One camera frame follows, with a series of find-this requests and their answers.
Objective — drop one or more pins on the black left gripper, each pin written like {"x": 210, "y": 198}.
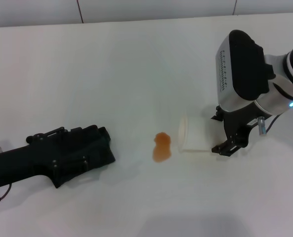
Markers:
{"x": 15, "y": 165}

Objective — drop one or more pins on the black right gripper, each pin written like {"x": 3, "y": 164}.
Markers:
{"x": 237, "y": 123}

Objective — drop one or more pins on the white plastic cup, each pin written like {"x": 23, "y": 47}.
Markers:
{"x": 195, "y": 134}

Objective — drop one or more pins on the dark blue rag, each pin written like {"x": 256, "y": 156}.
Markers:
{"x": 96, "y": 153}

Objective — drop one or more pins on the orange-brown liquid stain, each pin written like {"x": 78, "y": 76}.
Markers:
{"x": 162, "y": 150}

